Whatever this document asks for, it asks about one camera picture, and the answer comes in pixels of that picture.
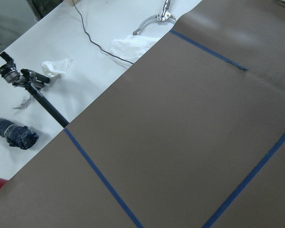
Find blue tape grid lines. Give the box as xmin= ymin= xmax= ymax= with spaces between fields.
xmin=66 ymin=32 xmax=285 ymax=228

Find metal reacher grabber tool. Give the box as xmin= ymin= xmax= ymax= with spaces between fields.
xmin=132 ymin=0 xmax=178 ymax=36

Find folded navy umbrella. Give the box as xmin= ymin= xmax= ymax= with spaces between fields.
xmin=0 ymin=118 xmax=39 ymax=150

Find black cable on side table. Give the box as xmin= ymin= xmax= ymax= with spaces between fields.
xmin=72 ymin=0 xmax=135 ymax=65

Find white plastic bag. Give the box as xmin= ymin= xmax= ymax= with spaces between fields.
xmin=109 ymin=35 xmax=160 ymax=62

